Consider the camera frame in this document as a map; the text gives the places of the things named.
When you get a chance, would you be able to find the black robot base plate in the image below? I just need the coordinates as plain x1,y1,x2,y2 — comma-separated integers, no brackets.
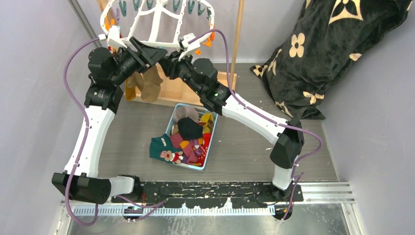
111,181,304,220

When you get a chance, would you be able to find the green reindeer christmas sock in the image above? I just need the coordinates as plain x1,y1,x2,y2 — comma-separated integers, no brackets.
149,134,184,165

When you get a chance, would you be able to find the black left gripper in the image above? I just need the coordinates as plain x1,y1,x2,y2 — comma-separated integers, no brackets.
111,37,167,85

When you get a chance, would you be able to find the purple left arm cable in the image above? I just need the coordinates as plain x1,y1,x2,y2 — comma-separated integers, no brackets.
63,34,108,227

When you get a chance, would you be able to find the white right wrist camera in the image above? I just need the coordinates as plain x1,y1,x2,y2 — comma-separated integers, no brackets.
178,33,200,61

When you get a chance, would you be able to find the wooden hanger stand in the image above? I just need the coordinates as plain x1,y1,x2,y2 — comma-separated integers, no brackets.
99,0,236,115

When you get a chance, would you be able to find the mustard yellow sock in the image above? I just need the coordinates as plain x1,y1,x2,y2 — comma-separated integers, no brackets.
125,75,137,101

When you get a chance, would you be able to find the black floral plush blanket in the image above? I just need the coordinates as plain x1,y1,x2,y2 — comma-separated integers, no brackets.
250,0,412,120

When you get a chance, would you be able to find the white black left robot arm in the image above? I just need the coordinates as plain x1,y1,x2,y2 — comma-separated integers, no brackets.
51,38,167,204

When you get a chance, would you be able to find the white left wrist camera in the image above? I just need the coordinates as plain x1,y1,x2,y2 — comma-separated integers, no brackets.
106,25,128,50

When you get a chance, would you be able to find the light blue sock basket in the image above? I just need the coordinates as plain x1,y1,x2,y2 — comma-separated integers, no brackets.
157,103,218,171

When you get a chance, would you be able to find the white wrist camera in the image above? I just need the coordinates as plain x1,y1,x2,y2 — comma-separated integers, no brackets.
178,33,200,61
106,25,128,50

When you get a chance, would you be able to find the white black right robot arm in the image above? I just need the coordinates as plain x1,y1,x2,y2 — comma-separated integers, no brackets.
159,53,304,201

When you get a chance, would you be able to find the tan brown sock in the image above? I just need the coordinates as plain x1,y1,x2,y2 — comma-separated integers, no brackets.
126,72,144,92
140,66,163,102

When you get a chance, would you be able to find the black sock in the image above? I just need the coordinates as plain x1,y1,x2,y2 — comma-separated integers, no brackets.
177,117,203,141

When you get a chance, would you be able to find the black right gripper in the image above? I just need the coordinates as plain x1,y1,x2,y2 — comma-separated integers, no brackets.
158,50,204,97

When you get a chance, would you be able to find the white plastic sock hanger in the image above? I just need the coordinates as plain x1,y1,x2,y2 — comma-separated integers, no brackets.
98,0,215,50

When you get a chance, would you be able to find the maroon purple sock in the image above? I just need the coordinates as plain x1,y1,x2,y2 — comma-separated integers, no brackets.
170,134,206,166

